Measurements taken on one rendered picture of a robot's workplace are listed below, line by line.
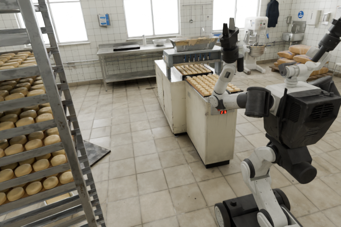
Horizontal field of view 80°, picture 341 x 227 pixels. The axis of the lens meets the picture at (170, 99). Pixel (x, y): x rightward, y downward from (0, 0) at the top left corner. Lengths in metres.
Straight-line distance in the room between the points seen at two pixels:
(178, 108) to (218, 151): 0.77
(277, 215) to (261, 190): 0.17
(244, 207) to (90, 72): 4.72
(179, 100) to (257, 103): 1.65
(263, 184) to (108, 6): 4.78
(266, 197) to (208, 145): 0.77
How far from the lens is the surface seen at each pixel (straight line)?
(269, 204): 1.73
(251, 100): 1.10
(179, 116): 2.73
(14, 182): 0.90
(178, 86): 2.56
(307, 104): 1.08
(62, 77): 1.16
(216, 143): 2.23
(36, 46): 0.68
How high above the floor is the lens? 1.64
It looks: 23 degrees down
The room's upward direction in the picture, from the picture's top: 3 degrees counter-clockwise
